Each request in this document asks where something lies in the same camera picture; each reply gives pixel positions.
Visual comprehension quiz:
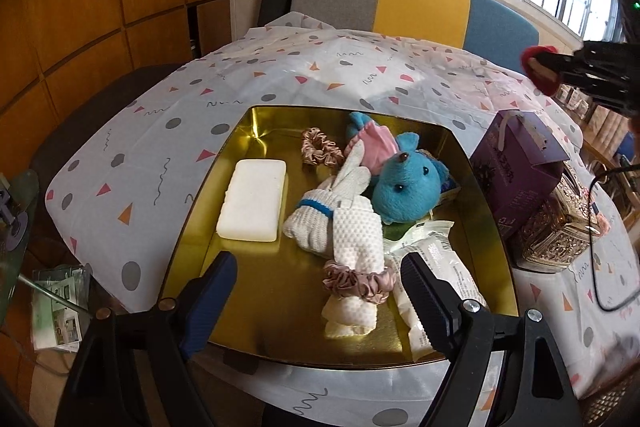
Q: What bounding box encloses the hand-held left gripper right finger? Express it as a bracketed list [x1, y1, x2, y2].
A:
[400, 252, 584, 427]

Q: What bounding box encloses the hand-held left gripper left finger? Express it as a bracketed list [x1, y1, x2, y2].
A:
[55, 251, 239, 427]

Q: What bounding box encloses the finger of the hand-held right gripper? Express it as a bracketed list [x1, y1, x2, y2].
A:
[531, 61, 583, 88]
[537, 50, 581, 68]

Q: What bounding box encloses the red plush doll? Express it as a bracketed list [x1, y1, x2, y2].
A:
[520, 46, 562, 96]

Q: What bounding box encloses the large clear plastic packet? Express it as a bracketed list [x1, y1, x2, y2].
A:
[391, 236, 489, 364]

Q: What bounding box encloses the gold metal tray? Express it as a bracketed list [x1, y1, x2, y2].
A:
[157, 105, 519, 369]

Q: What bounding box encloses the small clear plastic packet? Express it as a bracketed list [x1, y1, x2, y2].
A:
[389, 219, 455, 254]

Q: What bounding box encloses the brown satin scrunchie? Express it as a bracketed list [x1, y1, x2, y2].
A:
[322, 259, 397, 306]

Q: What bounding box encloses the white sponge block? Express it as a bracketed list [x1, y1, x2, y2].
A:
[216, 159, 289, 242]

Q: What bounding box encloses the blue plush mouse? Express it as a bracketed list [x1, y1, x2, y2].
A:
[344, 111, 452, 226]

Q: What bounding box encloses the white knit glove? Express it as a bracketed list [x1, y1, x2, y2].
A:
[282, 139, 372, 256]

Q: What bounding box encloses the pink satin scrunchie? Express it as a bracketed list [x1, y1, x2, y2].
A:
[300, 127, 347, 169]

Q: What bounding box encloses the purple cardboard box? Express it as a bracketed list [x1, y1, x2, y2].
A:
[469, 109, 571, 242]

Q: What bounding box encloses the ornate metallic tissue box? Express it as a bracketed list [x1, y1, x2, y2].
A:
[509, 162, 602, 276]

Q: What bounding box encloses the stack of leaflets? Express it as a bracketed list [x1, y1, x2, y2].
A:
[30, 263, 92, 354]

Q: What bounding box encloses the grey yellow blue headboard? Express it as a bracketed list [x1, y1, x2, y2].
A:
[289, 0, 541, 60]

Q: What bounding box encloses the glass side table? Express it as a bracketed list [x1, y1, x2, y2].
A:
[0, 169, 97, 340]

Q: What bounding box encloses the wicker basket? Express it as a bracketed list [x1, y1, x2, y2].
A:
[581, 371, 640, 427]

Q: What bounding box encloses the wooden wardrobe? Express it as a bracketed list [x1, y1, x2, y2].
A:
[0, 0, 235, 170]

